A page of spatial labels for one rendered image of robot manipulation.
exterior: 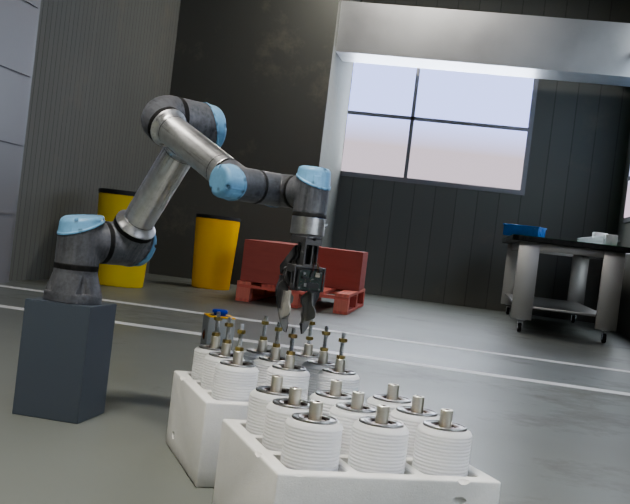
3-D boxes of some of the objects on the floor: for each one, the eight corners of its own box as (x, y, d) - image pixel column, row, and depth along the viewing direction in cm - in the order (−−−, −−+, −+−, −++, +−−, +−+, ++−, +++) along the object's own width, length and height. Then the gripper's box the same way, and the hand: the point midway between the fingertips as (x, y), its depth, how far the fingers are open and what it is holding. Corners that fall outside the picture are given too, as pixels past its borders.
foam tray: (195, 487, 200) (205, 401, 200) (165, 442, 237) (173, 369, 237) (369, 493, 212) (379, 412, 212) (315, 449, 249) (323, 380, 249)
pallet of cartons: (262, 292, 839) (269, 240, 838) (363, 305, 829) (370, 252, 828) (234, 300, 712) (241, 238, 712) (352, 315, 703) (360, 253, 702)
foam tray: (263, 589, 148) (277, 473, 148) (211, 510, 185) (222, 418, 185) (488, 589, 161) (501, 482, 160) (397, 515, 198) (407, 428, 197)
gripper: (289, 235, 205) (277, 334, 205) (338, 240, 208) (326, 338, 209) (278, 233, 213) (266, 329, 213) (325, 239, 216) (313, 333, 217)
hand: (293, 326), depth 213 cm, fingers open, 3 cm apart
